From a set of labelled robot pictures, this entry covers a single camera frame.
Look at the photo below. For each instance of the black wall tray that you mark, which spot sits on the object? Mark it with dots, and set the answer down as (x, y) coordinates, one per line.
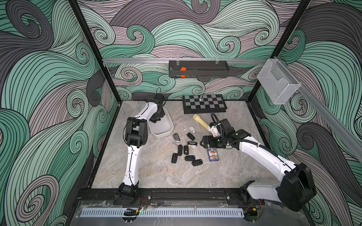
(200, 69)

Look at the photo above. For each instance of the clear acrylic wall holder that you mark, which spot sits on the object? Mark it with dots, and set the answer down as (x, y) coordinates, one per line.
(278, 81)

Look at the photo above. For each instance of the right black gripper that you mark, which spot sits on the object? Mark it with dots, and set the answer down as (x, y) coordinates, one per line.
(209, 141)

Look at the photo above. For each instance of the black three-button key lower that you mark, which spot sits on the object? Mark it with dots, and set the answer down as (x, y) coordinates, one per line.
(197, 162)

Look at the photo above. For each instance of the right side aluminium rail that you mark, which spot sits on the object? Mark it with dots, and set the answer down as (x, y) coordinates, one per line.
(350, 141)

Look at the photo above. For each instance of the black silver chessboard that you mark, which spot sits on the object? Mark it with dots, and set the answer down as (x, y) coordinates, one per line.
(211, 103)

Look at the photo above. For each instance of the black three-button key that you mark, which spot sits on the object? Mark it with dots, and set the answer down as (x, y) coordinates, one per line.
(190, 158)
(197, 162)
(174, 158)

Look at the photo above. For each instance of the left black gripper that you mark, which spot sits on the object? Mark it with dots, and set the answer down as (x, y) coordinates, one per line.
(162, 115)

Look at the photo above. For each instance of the silver black BMW key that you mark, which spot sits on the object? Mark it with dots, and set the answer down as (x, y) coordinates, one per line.
(176, 138)

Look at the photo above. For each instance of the white plastic storage box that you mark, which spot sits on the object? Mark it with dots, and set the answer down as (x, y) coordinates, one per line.
(163, 127)

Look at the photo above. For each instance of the cream yellow flashlight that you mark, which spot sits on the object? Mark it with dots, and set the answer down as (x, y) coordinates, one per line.
(198, 119)

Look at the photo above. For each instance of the white perforated cable duct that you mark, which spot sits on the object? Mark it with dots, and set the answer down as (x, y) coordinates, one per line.
(166, 212)

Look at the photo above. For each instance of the black flip key with ring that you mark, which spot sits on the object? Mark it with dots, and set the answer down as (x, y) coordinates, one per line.
(191, 136)

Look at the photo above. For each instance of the black plain key fob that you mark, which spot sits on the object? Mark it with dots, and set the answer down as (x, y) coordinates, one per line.
(180, 150)

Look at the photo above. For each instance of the blue playing cards box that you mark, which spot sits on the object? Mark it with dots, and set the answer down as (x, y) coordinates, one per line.
(212, 154)

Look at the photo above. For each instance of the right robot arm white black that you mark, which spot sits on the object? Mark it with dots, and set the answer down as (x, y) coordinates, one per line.
(295, 187)

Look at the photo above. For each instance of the black three-button key left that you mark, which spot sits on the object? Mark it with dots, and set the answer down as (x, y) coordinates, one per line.
(174, 158)

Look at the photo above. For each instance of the black VW flip key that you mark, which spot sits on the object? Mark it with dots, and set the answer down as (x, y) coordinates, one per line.
(186, 150)

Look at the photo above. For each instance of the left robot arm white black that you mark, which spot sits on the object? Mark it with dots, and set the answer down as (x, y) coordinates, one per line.
(136, 136)

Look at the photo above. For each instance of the black three-button key middle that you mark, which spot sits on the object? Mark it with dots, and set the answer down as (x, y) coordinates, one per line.
(190, 158)

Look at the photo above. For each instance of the black Bentley key fob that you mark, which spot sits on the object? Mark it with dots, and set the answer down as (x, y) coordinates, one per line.
(192, 143)

